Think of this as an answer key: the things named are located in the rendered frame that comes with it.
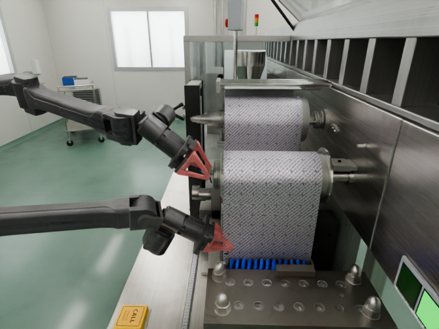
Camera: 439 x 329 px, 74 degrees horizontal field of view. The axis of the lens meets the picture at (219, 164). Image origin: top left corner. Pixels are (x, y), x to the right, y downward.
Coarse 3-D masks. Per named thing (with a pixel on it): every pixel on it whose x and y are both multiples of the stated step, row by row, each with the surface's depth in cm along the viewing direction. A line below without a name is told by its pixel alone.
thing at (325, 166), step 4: (320, 156) 72; (324, 156) 72; (220, 160) 71; (324, 160) 71; (220, 164) 71; (324, 164) 70; (220, 168) 70; (324, 168) 70; (220, 172) 70; (324, 172) 69; (328, 172) 69; (220, 176) 70; (324, 176) 69; (328, 176) 69; (220, 180) 70; (324, 180) 69; (328, 180) 69; (220, 184) 70; (324, 184) 70; (220, 188) 71; (324, 188) 70; (220, 192) 72; (324, 192) 71; (320, 196) 72
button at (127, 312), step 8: (120, 312) 75; (128, 312) 75; (136, 312) 75; (144, 312) 75; (120, 320) 73; (128, 320) 73; (136, 320) 73; (144, 320) 74; (120, 328) 71; (128, 328) 71; (136, 328) 71
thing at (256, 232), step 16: (224, 208) 72; (240, 208) 72; (256, 208) 72; (272, 208) 72; (288, 208) 72; (304, 208) 72; (224, 224) 74; (240, 224) 74; (256, 224) 74; (272, 224) 74; (288, 224) 74; (304, 224) 73; (240, 240) 76; (256, 240) 76; (272, 240) 76; (288, 240) 75; (304, 240) 75; (224, 256) 78; (240, 256) 78; (256, 256) 78; (272, 256) 78; (288, 256) 77; (304, 256) 77
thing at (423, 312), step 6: (426, 294) 45; (426, 300) 45; (420, 306) 46; (426, 306) 45; (432, 306) 44; (420, 312) 46; (426, 312) 45; (432, 312) 44; (438, 312) 42; (420, 318) 46; (426, 318) 45; (432, 318) 44; (438, 318) 42; (426, 324) 45; (432, 324) 44; (438, 324) 42
